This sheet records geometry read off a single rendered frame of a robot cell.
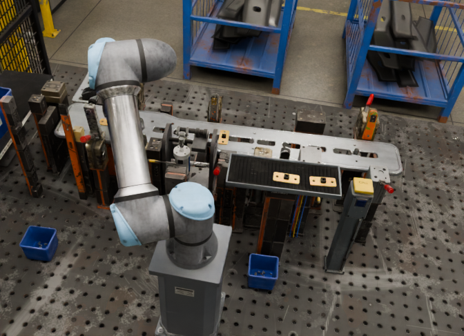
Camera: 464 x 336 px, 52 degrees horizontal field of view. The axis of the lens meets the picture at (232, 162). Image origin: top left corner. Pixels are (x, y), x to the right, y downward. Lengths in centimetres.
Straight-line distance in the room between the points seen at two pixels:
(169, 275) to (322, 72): 317
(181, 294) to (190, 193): 36
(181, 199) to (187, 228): 8
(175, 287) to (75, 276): 55
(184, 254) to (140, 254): 58
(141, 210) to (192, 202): 13
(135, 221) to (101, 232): 78
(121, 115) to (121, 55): 15
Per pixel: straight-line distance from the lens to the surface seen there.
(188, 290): 144
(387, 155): 200
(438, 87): 417
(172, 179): 165
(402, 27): 394
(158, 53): 130
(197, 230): 127
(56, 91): 212
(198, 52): 407
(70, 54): 443
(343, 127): 257
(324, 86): 412
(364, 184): 161
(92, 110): 174
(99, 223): 203
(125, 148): 125
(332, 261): 188
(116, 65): 127
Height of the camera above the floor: 225
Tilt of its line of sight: 44 degrees down
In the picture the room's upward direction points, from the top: 5 degrees clockwise
